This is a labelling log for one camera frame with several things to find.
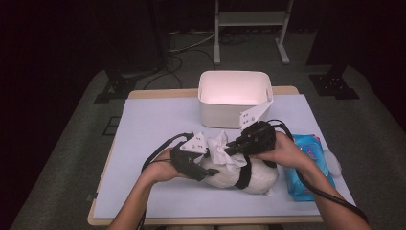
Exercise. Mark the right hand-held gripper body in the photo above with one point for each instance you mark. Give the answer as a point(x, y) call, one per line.
point(260, 139)

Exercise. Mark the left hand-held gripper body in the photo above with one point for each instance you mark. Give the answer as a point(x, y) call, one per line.
point(185, 163)

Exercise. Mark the white wet wipe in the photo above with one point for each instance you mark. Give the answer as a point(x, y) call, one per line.
point(220, 150)

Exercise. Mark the panda plush toy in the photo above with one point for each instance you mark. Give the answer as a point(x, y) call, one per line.
point(258, 179)

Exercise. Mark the white plastic bin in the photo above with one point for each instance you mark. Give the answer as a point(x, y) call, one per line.
point(234, 92)

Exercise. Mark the blue wet wipe packet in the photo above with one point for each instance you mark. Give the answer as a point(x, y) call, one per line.
point(297, 190)

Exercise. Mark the person's left hand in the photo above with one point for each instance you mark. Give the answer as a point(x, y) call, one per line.
point(161, 167)

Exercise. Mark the person's right hand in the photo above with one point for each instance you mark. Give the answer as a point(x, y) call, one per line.
point(288, 153)

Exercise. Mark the pale lilac table mat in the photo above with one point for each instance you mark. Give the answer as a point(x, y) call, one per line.
point(153, 121)

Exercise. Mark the black stand with flat base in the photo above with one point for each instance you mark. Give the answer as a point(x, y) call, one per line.
point(333, 84)

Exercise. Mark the black stand with splayed base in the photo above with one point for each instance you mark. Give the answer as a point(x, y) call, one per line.
point(119, 86)

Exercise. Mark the white metal stand frame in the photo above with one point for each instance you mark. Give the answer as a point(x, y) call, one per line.
point(252, 18)

